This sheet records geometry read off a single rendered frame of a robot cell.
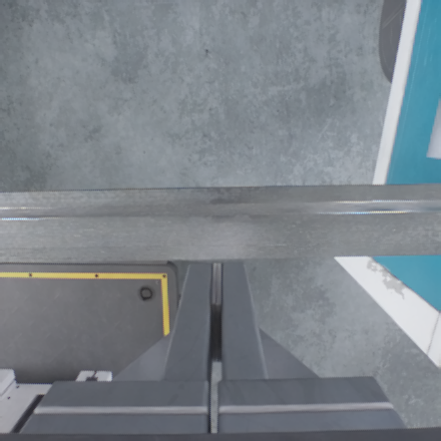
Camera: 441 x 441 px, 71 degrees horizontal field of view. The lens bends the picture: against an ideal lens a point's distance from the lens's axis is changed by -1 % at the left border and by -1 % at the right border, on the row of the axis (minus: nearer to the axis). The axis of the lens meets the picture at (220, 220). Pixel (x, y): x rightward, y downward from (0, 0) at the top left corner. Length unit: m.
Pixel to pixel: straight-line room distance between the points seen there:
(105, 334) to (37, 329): 0.17
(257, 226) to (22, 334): 0.80
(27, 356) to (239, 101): 0.92
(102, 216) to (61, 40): 0.91
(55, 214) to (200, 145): 0.76
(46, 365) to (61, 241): 0.73
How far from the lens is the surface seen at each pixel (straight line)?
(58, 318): 0.90
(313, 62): 1.07
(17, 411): 0.99
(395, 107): 0.54
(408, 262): 0.46
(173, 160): 1.02
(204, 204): 0.27
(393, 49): 0.98
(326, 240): 0.27
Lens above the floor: 1.01
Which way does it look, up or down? 76 degrees down
